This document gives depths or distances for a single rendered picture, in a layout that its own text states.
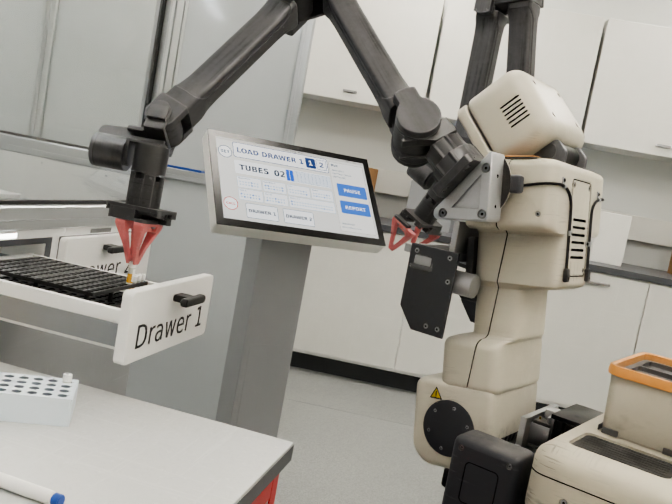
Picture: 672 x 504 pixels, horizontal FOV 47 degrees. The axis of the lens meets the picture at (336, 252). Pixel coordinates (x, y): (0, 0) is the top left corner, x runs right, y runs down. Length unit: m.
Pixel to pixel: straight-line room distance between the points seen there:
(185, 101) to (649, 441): 0.94
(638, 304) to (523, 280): 2.99
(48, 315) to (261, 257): 1.03
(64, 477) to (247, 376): 1.34
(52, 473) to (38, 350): 0.68
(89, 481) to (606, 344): 3.67
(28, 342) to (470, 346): 0.83
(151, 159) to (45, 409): 0.45
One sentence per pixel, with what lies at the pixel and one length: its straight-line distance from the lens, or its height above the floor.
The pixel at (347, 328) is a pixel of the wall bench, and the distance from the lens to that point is 4.27.
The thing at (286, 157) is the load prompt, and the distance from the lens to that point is 2.21.
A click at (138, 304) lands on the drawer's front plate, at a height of 0.91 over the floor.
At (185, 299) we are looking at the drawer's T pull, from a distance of 1.23.
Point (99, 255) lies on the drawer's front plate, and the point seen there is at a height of 0.89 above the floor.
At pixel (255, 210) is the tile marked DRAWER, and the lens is 2.05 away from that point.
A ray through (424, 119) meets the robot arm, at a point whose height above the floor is 1.26.
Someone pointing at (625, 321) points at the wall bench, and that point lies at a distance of 4.37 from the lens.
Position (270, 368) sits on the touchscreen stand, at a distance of 2.26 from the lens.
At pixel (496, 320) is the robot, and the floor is 0.94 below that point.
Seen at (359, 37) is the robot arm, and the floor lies 1.40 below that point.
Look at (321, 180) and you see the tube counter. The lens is 2.22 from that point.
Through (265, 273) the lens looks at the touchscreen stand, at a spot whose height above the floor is 0.83.
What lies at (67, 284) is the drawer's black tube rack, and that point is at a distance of 1.28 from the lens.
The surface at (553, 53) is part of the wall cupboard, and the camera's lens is 4.63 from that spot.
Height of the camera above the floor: 1.16
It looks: 6 degrees down
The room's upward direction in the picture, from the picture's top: 10 degrees clockwise
